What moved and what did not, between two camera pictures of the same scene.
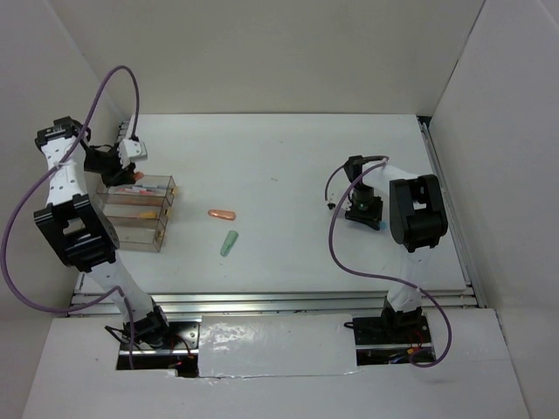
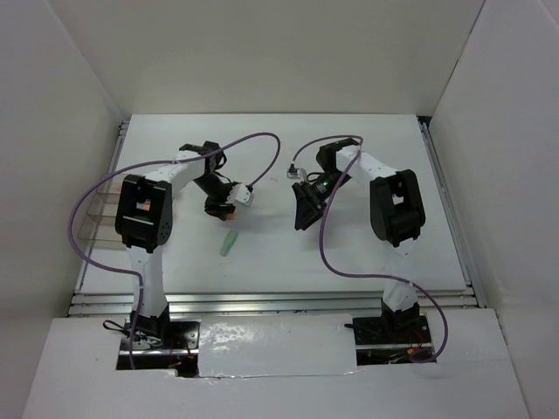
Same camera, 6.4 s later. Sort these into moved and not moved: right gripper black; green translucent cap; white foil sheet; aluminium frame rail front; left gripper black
Moved: left gripper black; right gripper black
Not moved: white foil sheet; aluminium frame rail front; green translucent cap
